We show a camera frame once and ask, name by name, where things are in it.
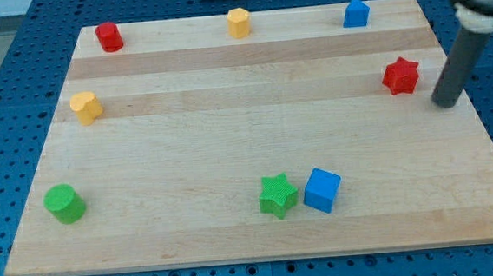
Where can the red star block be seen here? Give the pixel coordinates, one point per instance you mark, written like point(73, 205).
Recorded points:
point(401, 76)

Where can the green star block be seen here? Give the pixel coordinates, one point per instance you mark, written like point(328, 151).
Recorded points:
point(278, 195)

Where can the wooden board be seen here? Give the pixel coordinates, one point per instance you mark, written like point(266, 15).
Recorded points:
point(193, 119)

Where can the blue cube block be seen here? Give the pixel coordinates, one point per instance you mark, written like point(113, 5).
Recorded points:
point(321, 190)

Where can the yellow hexagon block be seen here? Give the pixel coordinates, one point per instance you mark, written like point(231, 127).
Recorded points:
point(238, 23)

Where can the yellow heart block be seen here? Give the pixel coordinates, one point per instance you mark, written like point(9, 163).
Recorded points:
point(86, 106)

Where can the red cylinder block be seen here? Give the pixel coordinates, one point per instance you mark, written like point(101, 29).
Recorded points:
point(109, 37)

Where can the blue pentagon block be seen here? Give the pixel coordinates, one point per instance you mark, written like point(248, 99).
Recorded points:
point(356, 14)

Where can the green cylinder block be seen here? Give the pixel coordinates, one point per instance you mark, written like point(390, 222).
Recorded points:
point(64, 203)

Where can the grey pusher rod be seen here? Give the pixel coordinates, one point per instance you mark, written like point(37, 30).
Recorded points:
point(462, 59)

